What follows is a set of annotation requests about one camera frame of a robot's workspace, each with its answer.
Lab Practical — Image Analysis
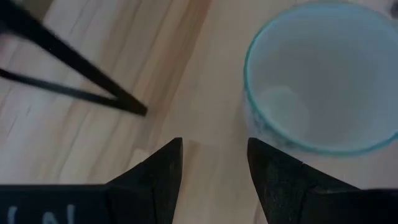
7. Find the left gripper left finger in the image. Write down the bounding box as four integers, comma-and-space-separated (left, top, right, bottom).
0, 137, 183, 224

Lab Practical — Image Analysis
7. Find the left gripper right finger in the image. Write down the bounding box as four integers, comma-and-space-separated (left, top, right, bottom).
247, 137, 398, 224

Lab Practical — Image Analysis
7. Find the light blue mug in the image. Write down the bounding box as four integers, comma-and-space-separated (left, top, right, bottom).
242, 0, 398, 157

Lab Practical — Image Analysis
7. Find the wooden shelf black frame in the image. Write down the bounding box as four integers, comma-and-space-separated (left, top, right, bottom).
0, 0, 149, 118

